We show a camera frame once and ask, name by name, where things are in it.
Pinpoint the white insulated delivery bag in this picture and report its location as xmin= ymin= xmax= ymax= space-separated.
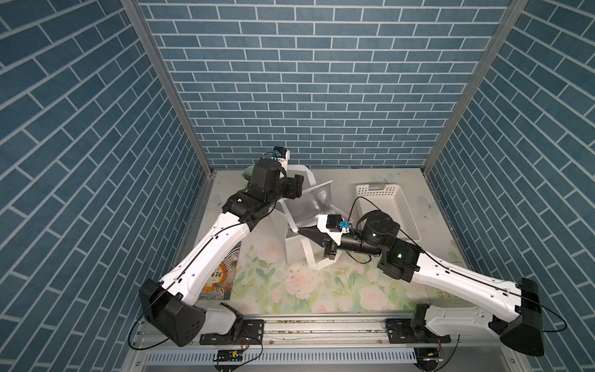
xmin=272 ymin=165 xmax=346 ymax=271

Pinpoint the white plastic basket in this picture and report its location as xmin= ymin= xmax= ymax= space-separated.
xmin=356 ymin=184 xmax=421 ymax=243

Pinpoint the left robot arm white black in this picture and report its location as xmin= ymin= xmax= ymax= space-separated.
xmin=139 ymin=148 xmax=304 ymax=347

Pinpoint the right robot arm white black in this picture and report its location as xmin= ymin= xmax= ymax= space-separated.
xmin=298 ymin=210 xmax=545 ymax=357

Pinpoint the green round object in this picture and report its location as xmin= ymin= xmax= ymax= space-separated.
xmin=243 ymin=166 xmax=254 ymax=181

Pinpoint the floral table mat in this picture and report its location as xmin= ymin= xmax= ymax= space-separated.
xmin=226 ymin=237 xmax=470 ymax=315

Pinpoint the colourful illustrated book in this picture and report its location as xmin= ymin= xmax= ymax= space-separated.
xmin=198 ymin=246 xmax=240 ymax=301

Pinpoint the circuit board right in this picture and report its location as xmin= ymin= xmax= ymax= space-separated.
xmin=414 ymin=347 xmax=443 ymax=371

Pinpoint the green circuit board left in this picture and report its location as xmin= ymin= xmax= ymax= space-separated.
xmin=214 ymin=350 xmax=244 ymax=364

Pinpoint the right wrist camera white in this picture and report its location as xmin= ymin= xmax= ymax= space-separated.
xmin=317 ymin=214 xmax=350 ymax=234

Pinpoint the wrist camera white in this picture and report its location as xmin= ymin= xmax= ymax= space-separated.
xmin=273 ymin=147 xmax=291 ymax=172
xmin=317 ymin=214 xmax=350 ymax=234

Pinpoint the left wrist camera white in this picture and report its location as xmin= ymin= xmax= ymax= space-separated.
xmin=273 ymin=147 xmax=291 ymax=172

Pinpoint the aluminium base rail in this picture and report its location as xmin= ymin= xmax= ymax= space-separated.
xmin=123 ymin=312 xmax=530 ymax=371

